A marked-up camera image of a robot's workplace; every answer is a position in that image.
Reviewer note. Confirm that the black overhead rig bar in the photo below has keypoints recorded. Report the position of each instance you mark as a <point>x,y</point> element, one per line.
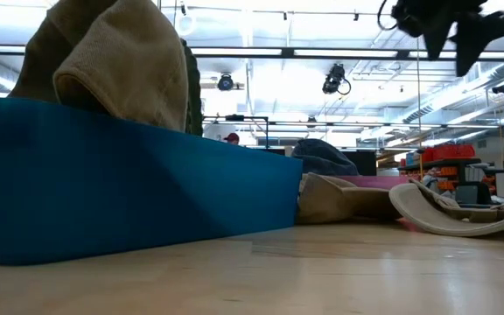
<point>287,53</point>

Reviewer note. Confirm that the green cactus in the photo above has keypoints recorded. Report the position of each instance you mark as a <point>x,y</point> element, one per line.
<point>193,87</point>

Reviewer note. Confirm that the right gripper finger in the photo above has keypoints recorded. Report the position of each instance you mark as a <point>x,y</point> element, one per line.
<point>438,41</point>
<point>479,35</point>

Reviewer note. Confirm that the tan cotton hat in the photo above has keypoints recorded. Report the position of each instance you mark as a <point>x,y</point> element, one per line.
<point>422,214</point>
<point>134,65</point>
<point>335,201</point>

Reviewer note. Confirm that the red plastic tray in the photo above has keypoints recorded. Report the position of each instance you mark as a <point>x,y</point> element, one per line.
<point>379,182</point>

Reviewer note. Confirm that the person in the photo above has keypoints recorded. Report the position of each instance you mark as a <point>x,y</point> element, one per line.
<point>232,138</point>

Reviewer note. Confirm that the blue denim hat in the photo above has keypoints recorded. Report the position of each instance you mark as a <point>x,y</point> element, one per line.
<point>322,159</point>

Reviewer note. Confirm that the black overhead camera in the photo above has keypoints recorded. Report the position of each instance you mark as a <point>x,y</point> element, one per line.
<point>334,79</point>

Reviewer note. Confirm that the black storage shelf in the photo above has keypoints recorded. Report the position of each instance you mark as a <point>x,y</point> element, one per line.
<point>444,163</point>

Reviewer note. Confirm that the red storage crates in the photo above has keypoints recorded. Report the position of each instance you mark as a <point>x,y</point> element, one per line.
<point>453,152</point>

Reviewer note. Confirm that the black monitor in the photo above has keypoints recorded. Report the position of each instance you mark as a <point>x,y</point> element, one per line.
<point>363,164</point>

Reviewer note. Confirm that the blue plastic bin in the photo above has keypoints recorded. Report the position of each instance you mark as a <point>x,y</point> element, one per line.
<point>125,188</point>

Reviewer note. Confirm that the black distant rig camera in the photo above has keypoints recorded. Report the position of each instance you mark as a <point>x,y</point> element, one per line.
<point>502,87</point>

